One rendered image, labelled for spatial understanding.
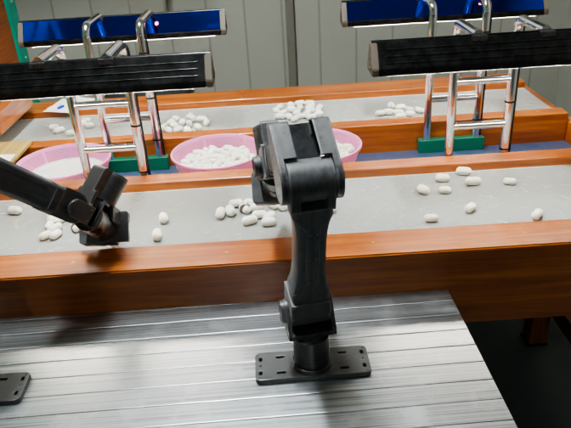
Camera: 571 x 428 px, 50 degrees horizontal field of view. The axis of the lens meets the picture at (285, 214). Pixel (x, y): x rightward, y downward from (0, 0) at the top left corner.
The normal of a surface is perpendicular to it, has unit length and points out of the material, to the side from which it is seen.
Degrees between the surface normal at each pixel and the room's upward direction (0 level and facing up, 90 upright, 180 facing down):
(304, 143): 60
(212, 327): 0
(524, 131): 90
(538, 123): 90
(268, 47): 90
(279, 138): 34
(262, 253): 0
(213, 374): 0
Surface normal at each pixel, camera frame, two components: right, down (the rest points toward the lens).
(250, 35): 0.05, 0.46
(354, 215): -0.05, -0.88
